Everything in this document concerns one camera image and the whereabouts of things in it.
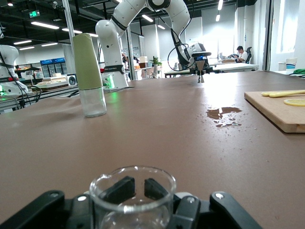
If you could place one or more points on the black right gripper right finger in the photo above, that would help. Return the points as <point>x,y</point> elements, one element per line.
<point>214,214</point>

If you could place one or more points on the spilled liquid puddle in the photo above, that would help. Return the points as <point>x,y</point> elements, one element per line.
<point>214,114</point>

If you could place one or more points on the green cloth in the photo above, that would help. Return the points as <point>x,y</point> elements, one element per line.
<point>299,71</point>

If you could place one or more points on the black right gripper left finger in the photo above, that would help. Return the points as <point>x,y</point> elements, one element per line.
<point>47,210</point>

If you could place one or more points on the wooden cutting board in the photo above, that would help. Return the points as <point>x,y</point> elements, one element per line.
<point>274,114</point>

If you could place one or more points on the plain white cup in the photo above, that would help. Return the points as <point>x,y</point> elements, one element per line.
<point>281,66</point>

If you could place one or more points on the small glass measuring cup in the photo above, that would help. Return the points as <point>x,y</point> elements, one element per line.
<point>107,214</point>

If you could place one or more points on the black office chair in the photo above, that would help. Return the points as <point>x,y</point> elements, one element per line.
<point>249,53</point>

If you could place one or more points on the paper cup blue band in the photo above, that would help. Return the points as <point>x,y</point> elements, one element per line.
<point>291,64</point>

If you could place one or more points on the brown table cover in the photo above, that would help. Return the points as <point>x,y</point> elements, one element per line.
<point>166,143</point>

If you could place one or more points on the yellow plastic knife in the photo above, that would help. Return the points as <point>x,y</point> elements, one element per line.
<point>265,94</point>

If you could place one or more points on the aluminium post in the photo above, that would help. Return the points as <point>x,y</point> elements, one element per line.
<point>69,23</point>

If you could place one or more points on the green sleeved glass bottle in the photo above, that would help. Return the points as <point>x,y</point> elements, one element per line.
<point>87,71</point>

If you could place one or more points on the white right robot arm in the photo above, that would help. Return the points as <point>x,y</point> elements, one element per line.
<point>8,55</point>

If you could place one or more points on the blue display fridge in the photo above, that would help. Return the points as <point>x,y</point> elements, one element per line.
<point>53,66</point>

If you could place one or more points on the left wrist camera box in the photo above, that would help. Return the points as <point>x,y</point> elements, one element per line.
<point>201,54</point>

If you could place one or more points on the lemon slice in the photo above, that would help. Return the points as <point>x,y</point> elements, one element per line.
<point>295,102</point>

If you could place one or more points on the steel double jigger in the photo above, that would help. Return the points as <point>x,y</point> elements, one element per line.
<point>200,65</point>

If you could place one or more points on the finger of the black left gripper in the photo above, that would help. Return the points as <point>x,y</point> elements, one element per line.
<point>207,70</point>
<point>195,70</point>

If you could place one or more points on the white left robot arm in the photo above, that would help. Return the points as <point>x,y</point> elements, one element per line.
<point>112,47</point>

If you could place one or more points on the person in white shirt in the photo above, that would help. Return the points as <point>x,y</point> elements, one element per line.
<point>241,56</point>

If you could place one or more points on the potted plant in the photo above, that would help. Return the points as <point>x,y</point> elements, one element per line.
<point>156,61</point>

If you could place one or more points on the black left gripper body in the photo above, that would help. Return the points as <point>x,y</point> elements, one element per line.
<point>206,63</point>

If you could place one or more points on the green exit sign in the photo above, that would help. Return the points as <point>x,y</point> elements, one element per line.
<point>34,13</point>

